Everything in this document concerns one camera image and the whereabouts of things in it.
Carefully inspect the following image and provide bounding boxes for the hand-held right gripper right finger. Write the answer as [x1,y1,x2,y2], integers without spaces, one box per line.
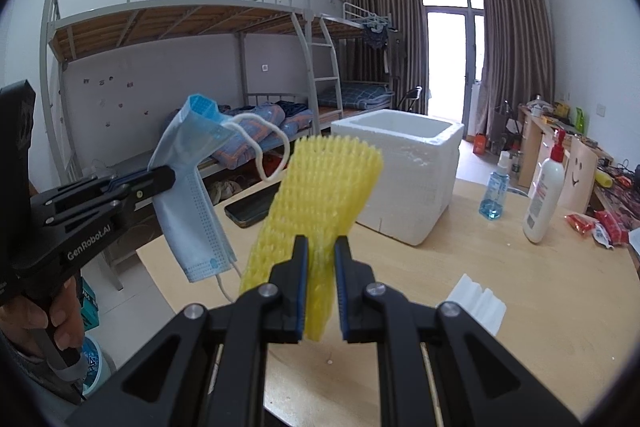
[334,235,583,427]

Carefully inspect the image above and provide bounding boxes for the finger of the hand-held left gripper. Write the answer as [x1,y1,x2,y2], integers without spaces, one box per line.
[42,164,177,228]
[29,171,156,210]

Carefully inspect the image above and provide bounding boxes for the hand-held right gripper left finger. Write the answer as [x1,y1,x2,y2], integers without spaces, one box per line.
[65,234,308,427]

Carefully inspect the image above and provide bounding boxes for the blue face mask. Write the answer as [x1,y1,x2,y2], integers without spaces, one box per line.
[148,93,291,303]

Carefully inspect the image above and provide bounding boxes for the yellow foam net sleeve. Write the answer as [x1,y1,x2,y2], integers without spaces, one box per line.
[239,136,385,342]

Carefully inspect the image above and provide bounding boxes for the white foam box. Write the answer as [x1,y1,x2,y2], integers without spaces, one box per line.
[331,109,465,248]

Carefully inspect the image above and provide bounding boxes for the person's left forearm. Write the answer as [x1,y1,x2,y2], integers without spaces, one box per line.
[0,337,83,427]

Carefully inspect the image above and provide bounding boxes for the person's left hand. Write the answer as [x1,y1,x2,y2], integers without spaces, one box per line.
[0,274,87,365]

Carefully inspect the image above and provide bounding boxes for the white sneaker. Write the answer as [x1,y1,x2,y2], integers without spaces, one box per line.
[207,179,236,205]

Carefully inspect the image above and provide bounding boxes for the teal cardboard box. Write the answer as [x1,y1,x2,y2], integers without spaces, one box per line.
[80,277,101,333]

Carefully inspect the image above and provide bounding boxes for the black smartphone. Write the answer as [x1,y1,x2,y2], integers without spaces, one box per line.
[224,194,276,229]

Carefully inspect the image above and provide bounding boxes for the blue orange plaid blanket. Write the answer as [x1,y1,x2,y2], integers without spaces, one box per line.
[210,99,315,168]

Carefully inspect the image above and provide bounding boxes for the white pleated foam sheet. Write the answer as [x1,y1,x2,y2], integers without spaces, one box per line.
[446,273,507,337]

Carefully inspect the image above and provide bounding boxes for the large metal bunk bed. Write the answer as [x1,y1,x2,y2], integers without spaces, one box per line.
[40,0,346,293]

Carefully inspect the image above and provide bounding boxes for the clear blue spray bottle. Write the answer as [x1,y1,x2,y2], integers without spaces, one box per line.
[478,151,512,222]

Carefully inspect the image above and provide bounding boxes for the blue plaid bedding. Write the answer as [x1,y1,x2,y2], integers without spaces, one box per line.
[319,81,396,110]

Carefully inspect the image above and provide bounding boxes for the small metal bunk bed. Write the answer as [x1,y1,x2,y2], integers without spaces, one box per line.
[320,2,401,112]

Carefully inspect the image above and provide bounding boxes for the black folding chair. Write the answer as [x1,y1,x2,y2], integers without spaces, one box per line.
[397,86,425,114]

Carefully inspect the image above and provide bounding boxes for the white lotion pump bottle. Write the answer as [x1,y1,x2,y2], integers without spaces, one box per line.
[522,128,567,244]

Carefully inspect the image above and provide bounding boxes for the wooden side desk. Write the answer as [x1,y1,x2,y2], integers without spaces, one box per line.
[517,104,640,258]

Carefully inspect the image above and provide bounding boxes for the small red snack packet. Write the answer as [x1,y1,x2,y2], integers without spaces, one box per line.
[565,213,596,235]

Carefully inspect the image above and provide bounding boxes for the hanging dark clothes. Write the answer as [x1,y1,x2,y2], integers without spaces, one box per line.
[361,14,406,75]

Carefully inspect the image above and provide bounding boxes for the glass balcony door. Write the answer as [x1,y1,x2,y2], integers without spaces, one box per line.
[420,0,486,140]

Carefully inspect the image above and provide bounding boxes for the wooden box with smiley face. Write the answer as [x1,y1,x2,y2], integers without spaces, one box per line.
[560,136,601,212]

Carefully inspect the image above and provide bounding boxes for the white blue snack packet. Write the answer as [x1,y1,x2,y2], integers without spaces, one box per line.
[592,224,616,250]

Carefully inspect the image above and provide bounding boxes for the large red snack packet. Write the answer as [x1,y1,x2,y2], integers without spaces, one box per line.
[595,209,633,248]

